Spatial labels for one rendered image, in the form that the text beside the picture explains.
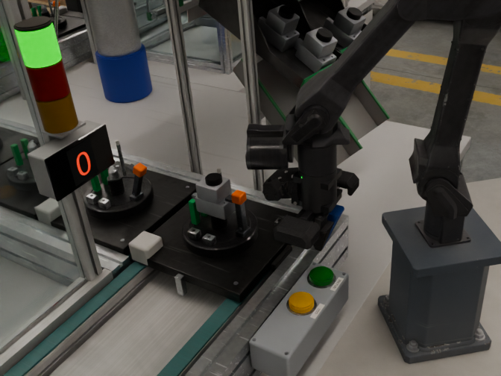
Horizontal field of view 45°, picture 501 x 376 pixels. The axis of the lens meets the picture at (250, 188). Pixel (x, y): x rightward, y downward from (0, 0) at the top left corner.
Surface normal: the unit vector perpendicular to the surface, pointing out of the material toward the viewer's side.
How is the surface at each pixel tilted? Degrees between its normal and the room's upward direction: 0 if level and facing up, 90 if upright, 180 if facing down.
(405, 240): 0
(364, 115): 45
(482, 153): 0
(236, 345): 0
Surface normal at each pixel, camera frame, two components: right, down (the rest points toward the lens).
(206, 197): -0.54, 0.50
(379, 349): -0.07, -0.84
